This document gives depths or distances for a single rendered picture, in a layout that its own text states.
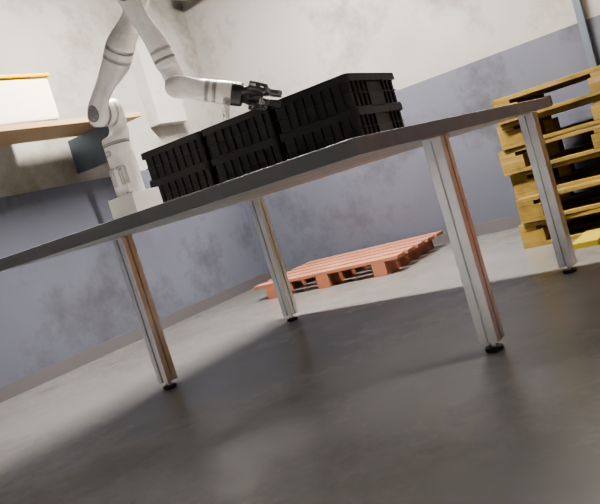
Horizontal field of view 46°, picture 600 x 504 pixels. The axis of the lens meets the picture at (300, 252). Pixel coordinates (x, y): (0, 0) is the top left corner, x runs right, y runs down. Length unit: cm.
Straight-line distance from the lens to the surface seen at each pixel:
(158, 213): 199
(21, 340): 442
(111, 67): 241
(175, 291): 518
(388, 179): 515
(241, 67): 578
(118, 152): 246
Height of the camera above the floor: 62
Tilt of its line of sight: 4 degrees down
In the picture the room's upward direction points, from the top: 17 degrees counter-clockwise
